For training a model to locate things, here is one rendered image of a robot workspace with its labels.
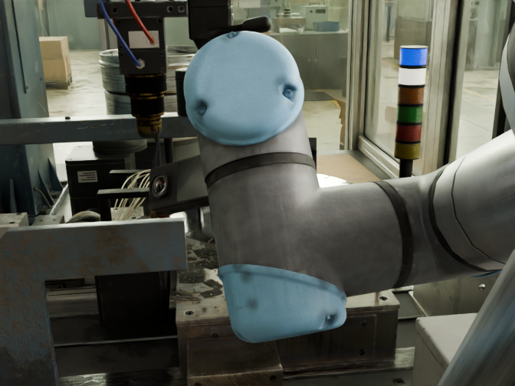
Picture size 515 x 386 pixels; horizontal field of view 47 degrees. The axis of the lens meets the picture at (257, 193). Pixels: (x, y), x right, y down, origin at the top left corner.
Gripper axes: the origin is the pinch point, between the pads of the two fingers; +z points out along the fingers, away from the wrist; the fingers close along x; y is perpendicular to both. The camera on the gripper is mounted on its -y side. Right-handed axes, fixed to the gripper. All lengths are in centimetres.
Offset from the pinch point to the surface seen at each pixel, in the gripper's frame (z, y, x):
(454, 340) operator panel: -2.2, 22.2, -14.5
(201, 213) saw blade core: 14.0, -8.6, 2.7
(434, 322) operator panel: 0.6, 20.7, -12.6
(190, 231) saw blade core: 8.7, -9.0, -1.0
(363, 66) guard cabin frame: 105, 25, 73
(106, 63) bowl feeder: 61, -43, 51
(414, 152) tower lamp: 30.7, 25.1, 17.8
